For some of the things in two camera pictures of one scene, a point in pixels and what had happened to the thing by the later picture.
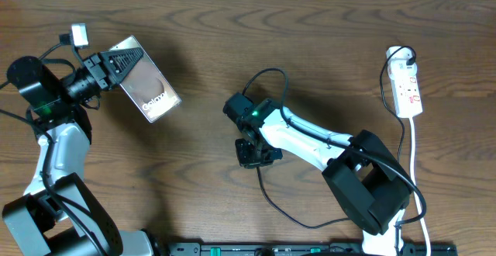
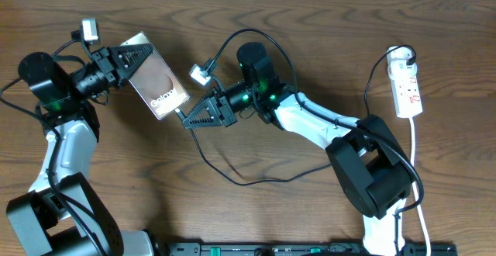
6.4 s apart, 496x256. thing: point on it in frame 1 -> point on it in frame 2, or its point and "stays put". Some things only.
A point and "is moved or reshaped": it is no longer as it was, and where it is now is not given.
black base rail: (301, 248) stays put
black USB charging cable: (410, 61) -> (366, 112)
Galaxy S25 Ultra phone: (146, 85) is moved or reshaped
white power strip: (406, 86) stays put
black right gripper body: (250, 156) -> (227, 114)
